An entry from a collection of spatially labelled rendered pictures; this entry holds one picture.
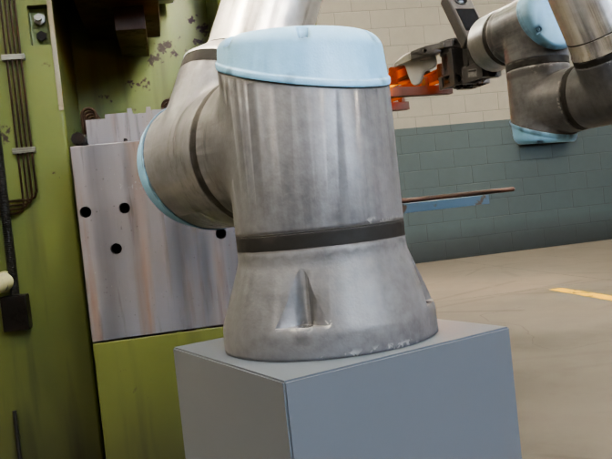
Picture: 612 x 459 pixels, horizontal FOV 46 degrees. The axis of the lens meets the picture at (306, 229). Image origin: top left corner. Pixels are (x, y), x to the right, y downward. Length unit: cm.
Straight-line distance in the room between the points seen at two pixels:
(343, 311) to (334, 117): 15
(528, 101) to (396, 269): 55
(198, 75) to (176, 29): 155
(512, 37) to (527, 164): 757
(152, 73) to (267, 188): 172
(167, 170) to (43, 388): 127
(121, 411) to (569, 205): 759
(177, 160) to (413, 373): 32
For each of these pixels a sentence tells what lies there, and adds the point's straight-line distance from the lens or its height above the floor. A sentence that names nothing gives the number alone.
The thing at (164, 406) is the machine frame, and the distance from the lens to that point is 175.
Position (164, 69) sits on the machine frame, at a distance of 228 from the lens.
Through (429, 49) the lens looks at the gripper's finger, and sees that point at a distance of 130.
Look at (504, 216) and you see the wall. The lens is 852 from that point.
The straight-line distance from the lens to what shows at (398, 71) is 151.
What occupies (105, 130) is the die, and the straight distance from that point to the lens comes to 178.
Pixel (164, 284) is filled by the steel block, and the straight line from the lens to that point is 170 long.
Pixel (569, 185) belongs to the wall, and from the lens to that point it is 891.
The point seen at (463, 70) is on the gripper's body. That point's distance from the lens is 128.
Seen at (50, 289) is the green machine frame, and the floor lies 59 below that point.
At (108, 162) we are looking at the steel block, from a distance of 171.
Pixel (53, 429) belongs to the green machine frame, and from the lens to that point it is 198.
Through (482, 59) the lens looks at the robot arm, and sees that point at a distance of 120.
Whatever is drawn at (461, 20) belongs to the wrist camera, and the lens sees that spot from 128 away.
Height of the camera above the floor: 72
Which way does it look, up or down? 1 degrees down
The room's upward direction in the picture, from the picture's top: 6 degrees counter-clockwise
